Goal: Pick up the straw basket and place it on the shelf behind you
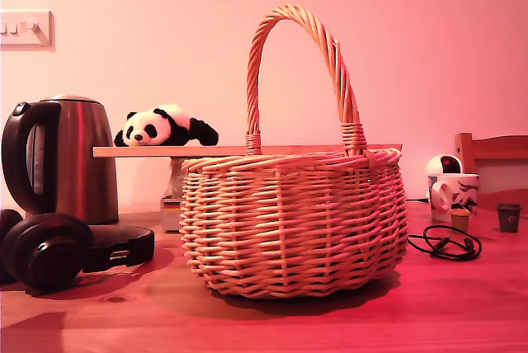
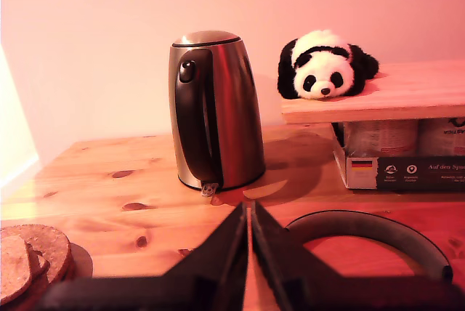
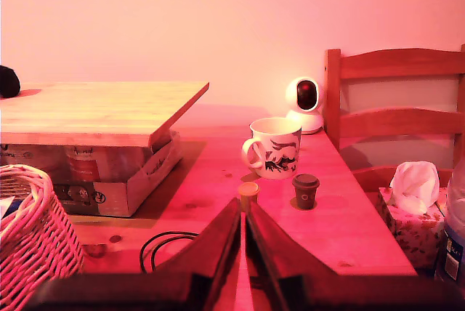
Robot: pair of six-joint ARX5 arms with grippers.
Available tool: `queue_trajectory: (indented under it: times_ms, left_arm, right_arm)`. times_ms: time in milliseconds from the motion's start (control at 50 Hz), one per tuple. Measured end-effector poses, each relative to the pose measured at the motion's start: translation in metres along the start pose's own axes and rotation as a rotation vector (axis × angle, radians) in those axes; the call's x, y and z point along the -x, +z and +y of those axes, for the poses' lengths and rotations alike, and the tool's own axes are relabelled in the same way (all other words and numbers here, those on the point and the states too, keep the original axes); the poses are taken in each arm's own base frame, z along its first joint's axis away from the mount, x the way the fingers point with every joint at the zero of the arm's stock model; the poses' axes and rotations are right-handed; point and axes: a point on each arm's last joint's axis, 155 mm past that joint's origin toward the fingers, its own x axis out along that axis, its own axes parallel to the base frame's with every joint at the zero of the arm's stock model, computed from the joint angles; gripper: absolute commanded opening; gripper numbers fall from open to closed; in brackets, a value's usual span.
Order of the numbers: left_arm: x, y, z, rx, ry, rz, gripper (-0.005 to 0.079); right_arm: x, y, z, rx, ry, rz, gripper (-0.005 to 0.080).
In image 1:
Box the straw basket with handle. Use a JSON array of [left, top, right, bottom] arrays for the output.
[[179, 4, 409, 300]]

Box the wooden shelf board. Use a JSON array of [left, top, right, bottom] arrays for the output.
[[92, 144, 403, 160]]

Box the panda plush toy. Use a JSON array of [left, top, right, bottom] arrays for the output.
[[114, 104, 219, 148]]

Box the stainless steel electric kettle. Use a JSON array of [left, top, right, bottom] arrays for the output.
[[1, 95, 120, 225]]

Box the white mug with dark print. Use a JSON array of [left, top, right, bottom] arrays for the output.
[[427, 172, 481, 223]]

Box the small tan coffee capsule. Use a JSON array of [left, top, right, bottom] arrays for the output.
[[450, 209, 471, 231]]

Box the black over-ear headphones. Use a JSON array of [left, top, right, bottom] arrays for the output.
[[0, 208, 157, 291]]

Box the small dark coffee cup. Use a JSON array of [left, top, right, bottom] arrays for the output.
[[495, 203, 521, 233]]

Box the white round camera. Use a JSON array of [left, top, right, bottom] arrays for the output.
[[426, 153, 465, 176]]

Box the coiled black cable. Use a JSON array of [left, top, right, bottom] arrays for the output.
[[407, 224, 483, 262]]

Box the white wall switch plate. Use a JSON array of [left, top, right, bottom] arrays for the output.
[[0, 10, 56, 53]]

